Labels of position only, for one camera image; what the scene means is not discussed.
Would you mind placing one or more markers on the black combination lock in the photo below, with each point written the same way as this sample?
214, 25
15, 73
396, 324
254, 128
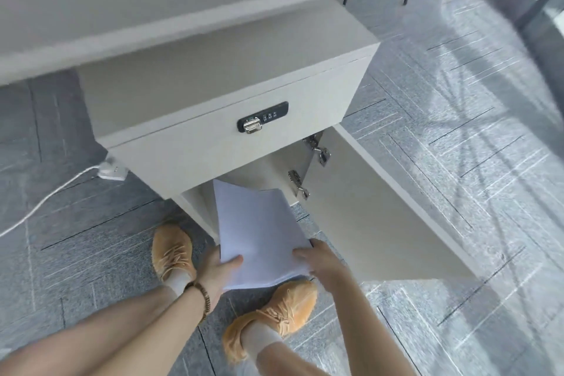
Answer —
264, 118

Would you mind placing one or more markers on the person's orange shoe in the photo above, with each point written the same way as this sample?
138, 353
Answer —
282, 314
172, 248

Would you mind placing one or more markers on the person's right orange shoe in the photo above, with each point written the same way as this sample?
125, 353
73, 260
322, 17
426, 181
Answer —
282, 314

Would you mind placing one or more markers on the grey table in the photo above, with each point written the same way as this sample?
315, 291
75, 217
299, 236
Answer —
154, 1

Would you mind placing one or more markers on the white power strip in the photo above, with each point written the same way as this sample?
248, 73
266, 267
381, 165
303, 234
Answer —
113, 170

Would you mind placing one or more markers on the stack of white paper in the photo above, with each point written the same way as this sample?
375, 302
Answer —
260, 230

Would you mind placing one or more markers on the person's right leg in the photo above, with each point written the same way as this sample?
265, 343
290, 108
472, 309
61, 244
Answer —
299, 362

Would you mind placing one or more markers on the dark window frame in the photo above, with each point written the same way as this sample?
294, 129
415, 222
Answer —
542, 5

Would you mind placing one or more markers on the beige cabinet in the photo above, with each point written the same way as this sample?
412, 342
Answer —
198, 155

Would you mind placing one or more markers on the person's left white sock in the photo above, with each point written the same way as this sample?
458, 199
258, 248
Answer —
180, 281

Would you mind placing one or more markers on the person's left orange shoe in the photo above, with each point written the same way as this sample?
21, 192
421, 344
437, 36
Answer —
172, 248

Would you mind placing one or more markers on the person's right forearm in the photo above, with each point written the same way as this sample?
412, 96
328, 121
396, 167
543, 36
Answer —
370, 336

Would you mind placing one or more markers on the person's left hand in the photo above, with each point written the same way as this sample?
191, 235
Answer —
211, 276

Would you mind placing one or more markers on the silver cabinet hinge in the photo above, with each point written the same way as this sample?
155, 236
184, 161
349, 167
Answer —
319, 151
297, 184

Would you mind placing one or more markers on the person's right white sock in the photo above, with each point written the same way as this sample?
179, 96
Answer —
260, 338

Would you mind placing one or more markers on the person's white sock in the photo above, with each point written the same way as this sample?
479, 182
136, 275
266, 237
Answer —
260, 338
180, 281

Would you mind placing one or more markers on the person's right hand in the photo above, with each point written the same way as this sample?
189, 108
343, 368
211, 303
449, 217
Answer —
324, 265

